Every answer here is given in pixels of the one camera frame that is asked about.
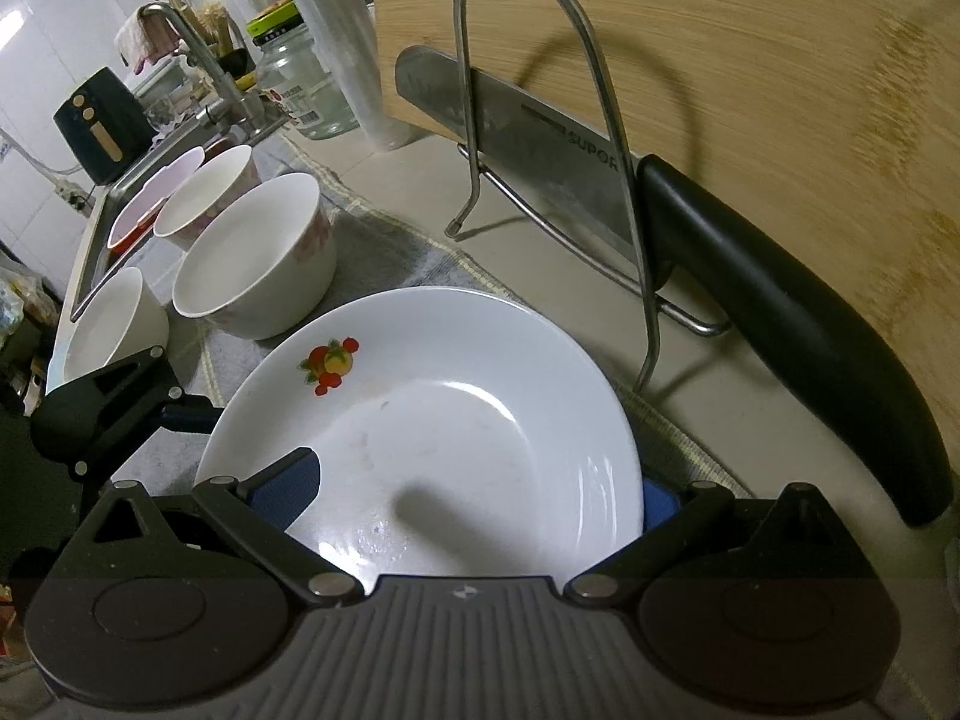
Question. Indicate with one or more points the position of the tall plastic wrap roll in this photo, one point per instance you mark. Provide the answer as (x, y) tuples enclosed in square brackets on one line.
[(337, 15)]

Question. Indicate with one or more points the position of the metal faucet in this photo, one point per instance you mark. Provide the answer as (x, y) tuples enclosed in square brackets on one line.
[(199, 52)]

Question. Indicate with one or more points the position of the bamboo cutting board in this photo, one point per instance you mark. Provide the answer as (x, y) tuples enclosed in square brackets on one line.
[(750, 90)]

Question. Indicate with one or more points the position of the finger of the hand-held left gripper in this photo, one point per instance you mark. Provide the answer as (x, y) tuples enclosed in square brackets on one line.
[(191, 416)]

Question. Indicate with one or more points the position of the small white floral bowl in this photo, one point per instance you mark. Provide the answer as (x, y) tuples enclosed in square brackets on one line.
[(202, 191), (112, 322)]

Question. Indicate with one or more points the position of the white fruit-print plate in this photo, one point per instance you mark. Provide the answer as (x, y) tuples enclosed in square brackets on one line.
[(450, 420)]

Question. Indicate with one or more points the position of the black air fryer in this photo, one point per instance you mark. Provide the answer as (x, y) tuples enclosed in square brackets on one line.
[(90, 120)]

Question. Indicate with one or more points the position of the pink dish cloth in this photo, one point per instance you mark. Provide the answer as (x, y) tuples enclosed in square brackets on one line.
[(142, 37)]

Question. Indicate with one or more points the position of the white wall socket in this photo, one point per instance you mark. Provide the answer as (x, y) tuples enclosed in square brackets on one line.
[(73, 195)]

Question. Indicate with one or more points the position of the yellow sponge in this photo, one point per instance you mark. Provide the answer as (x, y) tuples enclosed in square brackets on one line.
[(246, 82)]

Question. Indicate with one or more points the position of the red and white basket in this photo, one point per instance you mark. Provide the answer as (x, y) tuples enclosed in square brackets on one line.
[(142, 202)]

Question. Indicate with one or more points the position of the grey checked dish mat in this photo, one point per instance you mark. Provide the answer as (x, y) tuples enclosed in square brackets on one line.
[(375, 247)]

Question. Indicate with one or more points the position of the glass jar with green lid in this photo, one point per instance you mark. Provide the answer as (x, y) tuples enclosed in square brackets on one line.
[(307, 90)]

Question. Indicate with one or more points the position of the large white floral bowl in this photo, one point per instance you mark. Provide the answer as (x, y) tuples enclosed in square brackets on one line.
[(247, 255)]

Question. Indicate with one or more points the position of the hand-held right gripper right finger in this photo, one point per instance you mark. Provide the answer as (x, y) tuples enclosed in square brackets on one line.
[(660, 506)]

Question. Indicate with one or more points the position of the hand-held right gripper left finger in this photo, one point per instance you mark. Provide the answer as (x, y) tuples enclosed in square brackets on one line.
[(289, 489)]

